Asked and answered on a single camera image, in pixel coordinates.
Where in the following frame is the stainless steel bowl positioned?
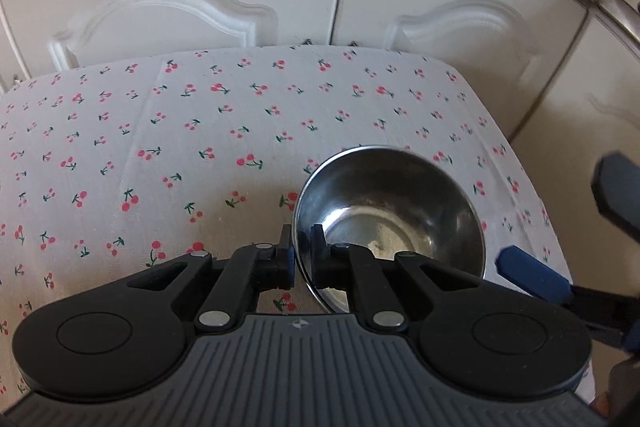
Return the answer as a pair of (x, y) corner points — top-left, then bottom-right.
(293, 145), (487, 313)

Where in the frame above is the person's right hand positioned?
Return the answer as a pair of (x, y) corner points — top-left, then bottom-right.
(591, 392), (610, 418)

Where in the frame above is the white corner cabinet door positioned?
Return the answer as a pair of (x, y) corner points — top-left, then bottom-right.
(513, 17), (639, 295)

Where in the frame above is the cherry print tablecloth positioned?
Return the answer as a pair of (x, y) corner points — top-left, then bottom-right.
(1, 46), (568, 407)

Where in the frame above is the white cabinet door right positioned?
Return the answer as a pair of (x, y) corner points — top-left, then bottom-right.
(332, 0), (587, 135)

